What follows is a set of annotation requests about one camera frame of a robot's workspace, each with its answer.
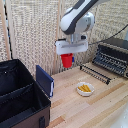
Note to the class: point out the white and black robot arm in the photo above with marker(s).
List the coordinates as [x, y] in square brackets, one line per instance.
[78, 18]

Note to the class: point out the wooden vertical post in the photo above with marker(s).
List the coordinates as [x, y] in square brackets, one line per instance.
[58, 20]

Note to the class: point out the black fabric storage bin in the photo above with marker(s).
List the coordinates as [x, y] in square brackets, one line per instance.
[20, 96]

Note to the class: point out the black toaster oven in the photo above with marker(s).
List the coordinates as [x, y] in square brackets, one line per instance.
[113, 56]

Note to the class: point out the red plastic cup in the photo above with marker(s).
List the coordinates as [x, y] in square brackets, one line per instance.
[67, 60]

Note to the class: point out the yellow food pieces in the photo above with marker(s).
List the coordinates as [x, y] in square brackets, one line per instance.
[84, 88]

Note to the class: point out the dark blue flat box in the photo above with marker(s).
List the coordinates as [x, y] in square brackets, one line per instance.
[44, 80]

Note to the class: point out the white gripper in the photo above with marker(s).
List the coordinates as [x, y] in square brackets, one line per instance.
[71, 47]

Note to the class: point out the white bowl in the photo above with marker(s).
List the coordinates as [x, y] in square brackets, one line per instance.
[85, 92]

